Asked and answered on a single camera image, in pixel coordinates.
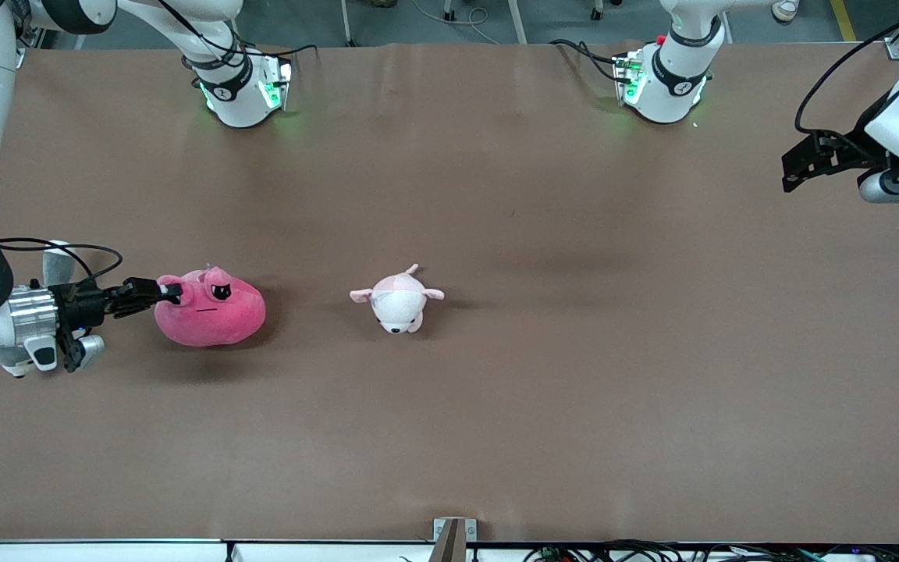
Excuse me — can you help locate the tangled black cable bundle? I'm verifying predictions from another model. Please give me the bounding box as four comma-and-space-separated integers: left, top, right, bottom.
524, 539, 899, 562

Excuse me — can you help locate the black right arm gripper cable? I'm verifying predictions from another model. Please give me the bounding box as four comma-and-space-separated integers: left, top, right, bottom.
0, 237, 125, 286

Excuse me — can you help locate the brown table cover sheet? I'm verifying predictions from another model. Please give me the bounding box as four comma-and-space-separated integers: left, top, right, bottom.
0, 41, 899, 546

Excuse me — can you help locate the metal table edge bracket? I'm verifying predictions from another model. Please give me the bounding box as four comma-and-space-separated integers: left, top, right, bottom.
432, 517, 478, 562

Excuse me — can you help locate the black arm gripper cable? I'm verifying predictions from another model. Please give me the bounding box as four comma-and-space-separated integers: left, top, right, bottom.
0, 237, 125, 286
794, 0, 899, 154

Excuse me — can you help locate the grey white husky plush toy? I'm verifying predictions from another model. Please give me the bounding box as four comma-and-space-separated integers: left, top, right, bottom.
0, 240, 77, 380

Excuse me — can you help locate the black arm base cable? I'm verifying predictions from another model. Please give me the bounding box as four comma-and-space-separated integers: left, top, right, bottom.
549, 38, 631, 84
153, 0, 319, 88

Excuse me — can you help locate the white table edge rail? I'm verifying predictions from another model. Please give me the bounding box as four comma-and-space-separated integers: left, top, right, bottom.
0, 539, 436, 562

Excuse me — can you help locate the black left arm gripper cable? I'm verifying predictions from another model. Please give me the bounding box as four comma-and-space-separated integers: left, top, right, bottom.
794, 0, 899, 154

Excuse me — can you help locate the pale pink white plush puppy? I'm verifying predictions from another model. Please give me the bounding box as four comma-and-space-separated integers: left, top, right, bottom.
350, 264, 446, 335

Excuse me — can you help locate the black right arm base cable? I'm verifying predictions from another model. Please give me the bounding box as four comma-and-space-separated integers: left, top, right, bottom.
153, 0, 319, 88

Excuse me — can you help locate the black left arm base cable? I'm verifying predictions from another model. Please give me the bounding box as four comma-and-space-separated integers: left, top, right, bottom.
549, 38, 631, 84

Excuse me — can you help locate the round hot pink plush toy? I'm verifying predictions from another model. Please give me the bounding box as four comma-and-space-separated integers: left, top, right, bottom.
154, 265, 268, 348

